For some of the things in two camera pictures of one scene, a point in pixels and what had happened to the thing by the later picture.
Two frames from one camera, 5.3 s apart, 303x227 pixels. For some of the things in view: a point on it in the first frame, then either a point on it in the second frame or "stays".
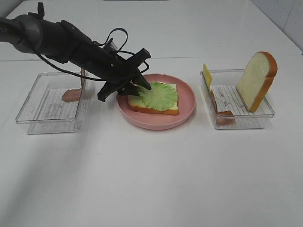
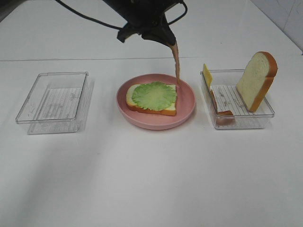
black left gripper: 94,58 -> 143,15
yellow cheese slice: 207,75 stays
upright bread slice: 253,85 stays
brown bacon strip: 222,117 stays
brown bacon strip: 72,95 -> 174,47
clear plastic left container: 44,111 stays
